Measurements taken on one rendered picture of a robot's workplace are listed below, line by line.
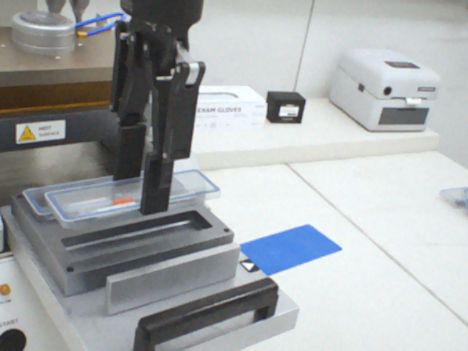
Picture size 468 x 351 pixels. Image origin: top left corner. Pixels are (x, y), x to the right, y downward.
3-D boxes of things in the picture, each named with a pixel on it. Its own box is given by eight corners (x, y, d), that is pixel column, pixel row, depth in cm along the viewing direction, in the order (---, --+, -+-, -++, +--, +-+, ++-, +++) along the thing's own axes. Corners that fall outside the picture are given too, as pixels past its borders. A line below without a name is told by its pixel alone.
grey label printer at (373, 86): (325, 100, 179) (339, 44, 171) (381, 101, 187) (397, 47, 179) (369, 135, 159) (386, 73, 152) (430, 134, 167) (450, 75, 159)
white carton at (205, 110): (161, 112, 151) (165, 85, 147) (243, 110, 161) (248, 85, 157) (178, 132, 141) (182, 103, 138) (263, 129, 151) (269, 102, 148)
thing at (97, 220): (63, 241, 58) (64, 222, 57) (42, 211, 62) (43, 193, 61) (219, 207, 69) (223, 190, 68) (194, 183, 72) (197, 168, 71)
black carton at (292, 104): (263, 114, 160) (267, 90, 157) (292, 115, 164) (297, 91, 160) (270, 123, 155) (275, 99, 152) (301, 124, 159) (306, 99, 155)
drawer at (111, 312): (-2, 234, 72) (-4, 177, 69) (160, 201, 85) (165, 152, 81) (101, 414, 52) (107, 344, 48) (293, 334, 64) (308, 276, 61)
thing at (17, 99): (-53, 92, 85) (-57, 24, 81) (97, 82, 98) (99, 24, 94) (-16, 142, 74) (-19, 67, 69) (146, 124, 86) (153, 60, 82)
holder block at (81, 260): (10, 212, 70) (10, 193, 69) (162, 185, 81) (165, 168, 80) (65, 297, 58) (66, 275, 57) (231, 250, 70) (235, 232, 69)
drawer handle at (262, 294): (132, 351, 54) (136, 316, 52) (263, 304, 62) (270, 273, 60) (142, 366, 52) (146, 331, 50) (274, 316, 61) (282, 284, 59)
